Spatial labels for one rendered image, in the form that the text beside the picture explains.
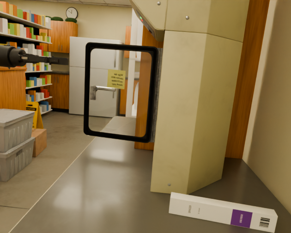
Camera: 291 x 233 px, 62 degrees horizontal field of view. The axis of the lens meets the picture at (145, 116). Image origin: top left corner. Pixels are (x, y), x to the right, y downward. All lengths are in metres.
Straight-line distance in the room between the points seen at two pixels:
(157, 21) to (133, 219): 0.51
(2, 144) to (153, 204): 2.28
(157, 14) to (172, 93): 0.21
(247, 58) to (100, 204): 0.80
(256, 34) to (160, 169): 0.68
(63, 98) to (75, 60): 0.98
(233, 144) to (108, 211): 0.67
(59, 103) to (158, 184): 5.60
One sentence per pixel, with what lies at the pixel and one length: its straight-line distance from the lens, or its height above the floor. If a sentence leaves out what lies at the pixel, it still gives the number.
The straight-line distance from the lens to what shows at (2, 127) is 2.76.
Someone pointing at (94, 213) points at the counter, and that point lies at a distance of 0.67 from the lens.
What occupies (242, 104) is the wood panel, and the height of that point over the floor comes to 1.19.
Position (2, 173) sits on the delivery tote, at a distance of 2.96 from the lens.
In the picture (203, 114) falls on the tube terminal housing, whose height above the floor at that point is 1.19.
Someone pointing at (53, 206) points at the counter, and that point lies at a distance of 0.71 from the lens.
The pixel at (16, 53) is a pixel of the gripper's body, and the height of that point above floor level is 1.32.
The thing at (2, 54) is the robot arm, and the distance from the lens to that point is 1.20.
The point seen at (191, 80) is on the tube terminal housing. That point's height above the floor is 1.29.
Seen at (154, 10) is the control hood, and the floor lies 1.46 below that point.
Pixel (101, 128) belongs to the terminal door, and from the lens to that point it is 1.07.
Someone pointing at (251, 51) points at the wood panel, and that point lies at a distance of 1.11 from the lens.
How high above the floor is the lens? 1.32
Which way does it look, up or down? 12 degrees down
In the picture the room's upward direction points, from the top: 5 degrees clockwise
